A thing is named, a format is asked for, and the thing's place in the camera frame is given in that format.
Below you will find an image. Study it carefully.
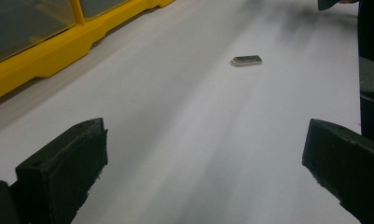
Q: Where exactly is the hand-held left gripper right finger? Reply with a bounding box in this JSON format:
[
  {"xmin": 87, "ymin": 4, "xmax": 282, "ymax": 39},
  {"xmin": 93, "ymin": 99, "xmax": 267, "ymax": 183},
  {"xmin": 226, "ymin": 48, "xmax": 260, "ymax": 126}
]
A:
[{"xmin": 301, "ymin": 118, "xmax": 374, "ymax": 224}]

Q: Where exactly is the yellow plastic bin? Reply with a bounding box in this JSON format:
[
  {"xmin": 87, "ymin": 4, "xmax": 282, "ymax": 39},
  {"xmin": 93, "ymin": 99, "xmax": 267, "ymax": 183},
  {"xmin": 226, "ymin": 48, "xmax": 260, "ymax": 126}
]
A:
[{"xmin": 0, "ymin": 0, "xmax": 176, "ymax": 105}]

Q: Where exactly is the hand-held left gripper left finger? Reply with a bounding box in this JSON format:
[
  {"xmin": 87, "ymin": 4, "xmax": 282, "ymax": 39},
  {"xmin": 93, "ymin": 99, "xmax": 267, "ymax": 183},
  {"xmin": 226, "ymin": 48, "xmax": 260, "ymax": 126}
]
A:
[{"xmin": 9, "ymin": 117, "xmax": 109, "ymax": 224}]

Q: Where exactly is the small silver metal block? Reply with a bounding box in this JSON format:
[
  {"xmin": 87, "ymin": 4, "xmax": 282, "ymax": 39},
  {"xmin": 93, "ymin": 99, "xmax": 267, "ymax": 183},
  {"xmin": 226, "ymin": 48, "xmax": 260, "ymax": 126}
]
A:
[{"xmin": 229, "ymin": 54, "xmax": 264, "ymax": 68}]

